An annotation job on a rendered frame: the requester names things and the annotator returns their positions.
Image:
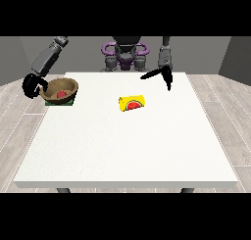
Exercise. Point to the brown wooden bowl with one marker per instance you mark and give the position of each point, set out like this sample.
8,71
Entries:
60,89

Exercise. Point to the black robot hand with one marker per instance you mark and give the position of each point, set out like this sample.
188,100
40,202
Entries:
30,84
166,74

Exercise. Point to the green square pad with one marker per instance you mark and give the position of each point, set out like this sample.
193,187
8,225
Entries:
59,103

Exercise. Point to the dark table leg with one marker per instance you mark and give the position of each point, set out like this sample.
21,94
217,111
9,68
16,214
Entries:
187,190
63,190

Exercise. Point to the small red ball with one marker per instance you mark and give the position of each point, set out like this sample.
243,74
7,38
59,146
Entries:
61,94

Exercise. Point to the grey robot trunk purple rings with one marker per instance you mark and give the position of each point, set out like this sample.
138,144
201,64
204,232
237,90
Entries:
125,59

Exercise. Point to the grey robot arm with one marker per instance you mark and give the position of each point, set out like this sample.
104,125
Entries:
48,57
165,54

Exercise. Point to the yellow cup with melon print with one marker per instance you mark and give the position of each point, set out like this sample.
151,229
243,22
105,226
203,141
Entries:
132,103

